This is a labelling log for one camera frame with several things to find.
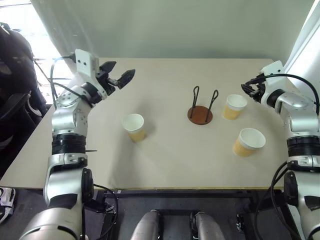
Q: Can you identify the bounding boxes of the black right shoulder cable bundle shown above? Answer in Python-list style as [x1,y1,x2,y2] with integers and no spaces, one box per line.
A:
[254,161,288,240]

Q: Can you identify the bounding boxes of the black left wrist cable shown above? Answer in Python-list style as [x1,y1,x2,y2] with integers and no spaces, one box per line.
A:
[49,52,85,108]

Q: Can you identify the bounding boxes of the white sneaker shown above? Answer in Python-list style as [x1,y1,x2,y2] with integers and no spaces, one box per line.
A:
[0,187,17,225]

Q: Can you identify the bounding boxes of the silver right robot leg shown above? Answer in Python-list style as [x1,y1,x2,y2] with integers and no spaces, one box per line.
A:
[194,211,226,240]

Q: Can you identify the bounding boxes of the silver robot leg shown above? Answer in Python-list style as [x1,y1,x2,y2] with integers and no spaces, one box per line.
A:
[194,211,226,240]
[130,209,161,240]

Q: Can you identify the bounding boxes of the black left shoulder cable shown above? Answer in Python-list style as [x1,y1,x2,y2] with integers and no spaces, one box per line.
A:
[82,183,119,240]

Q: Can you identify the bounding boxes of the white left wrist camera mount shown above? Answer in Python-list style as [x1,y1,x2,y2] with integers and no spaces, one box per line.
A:
[74,48,109,101]

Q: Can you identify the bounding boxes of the black office chair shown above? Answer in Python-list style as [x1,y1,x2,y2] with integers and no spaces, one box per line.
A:
[0,21,48,151]

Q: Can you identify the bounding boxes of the silver left robot leg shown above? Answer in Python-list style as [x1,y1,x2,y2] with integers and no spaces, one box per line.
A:
[130,209,161,240]

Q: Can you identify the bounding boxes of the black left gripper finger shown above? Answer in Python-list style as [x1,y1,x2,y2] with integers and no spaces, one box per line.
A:
[99,60,118,76]
[116,68,137,90]

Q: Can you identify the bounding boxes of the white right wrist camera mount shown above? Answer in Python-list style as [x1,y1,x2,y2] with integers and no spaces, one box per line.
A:
[258,60,285,105]

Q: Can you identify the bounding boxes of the black metal table frame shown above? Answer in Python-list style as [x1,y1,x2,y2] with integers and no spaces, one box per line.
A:
[102,189,286,240]

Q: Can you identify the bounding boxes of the brown cup holder stand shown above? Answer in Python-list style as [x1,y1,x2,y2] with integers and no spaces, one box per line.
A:
[187,85,220,126]

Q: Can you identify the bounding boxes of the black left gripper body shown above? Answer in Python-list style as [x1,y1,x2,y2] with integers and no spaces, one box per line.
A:
[95,69,119,96]

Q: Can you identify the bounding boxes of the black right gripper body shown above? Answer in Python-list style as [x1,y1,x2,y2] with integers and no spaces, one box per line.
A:
[251,74,266,102]

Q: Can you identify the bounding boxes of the tan paper cup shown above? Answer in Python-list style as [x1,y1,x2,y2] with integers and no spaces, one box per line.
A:
[121,113,148,143]
[232,127,266,158]
[223,94,248,121]

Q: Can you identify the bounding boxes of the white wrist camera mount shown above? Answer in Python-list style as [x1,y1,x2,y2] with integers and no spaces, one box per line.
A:
[258,60,285,105]
[74,48,109,101]

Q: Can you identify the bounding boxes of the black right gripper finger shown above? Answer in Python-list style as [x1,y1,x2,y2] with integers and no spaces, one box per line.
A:
[240,77,259,90]
[243,87,259,99]

